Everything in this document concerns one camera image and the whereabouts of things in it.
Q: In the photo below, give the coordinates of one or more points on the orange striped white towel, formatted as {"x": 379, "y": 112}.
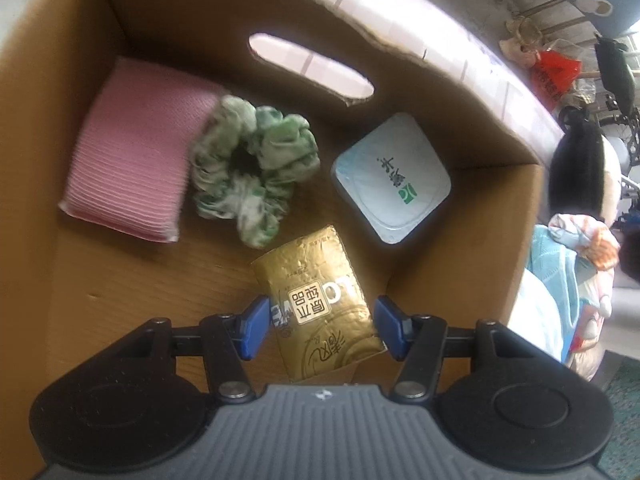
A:
{"x": 595, "y": 240}

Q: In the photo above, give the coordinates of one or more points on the teal checked cloth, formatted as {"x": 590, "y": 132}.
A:
{"x": 552, "y": 265}

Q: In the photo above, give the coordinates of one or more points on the pale blue plastic bag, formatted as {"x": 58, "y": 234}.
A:
{"x": 537, "y": 320}

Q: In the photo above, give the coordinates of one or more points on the gold foil packet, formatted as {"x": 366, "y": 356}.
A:
{"x": 315, "y": 305}

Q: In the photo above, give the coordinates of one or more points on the pink knitted cloth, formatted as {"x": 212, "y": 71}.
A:
{"x": 135, "y": 155}

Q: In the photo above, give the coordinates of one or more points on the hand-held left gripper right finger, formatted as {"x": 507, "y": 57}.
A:
{"x": 390, "y": 329}

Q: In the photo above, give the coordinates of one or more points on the white yogurt cup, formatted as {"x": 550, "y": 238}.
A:
{"x": 390, "y": 180}

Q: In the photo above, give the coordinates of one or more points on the black hanging bag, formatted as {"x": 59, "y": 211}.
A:
{"x": 615, "y": 70}

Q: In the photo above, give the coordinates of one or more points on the green white scrunchie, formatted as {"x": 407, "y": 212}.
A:
{"x": 240, "y": 190}

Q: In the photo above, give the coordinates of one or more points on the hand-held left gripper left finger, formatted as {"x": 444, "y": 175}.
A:
{"x": 255, "y": 329}

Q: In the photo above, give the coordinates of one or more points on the red plastic bag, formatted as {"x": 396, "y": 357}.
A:
{"x": 555, "y": 75}

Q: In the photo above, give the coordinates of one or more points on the brown cardboard box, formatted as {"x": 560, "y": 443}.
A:
{"x": 125, "y": 280}

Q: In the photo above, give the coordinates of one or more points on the black haired plush doll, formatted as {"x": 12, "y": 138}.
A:
{"x": 575, "y": 170}

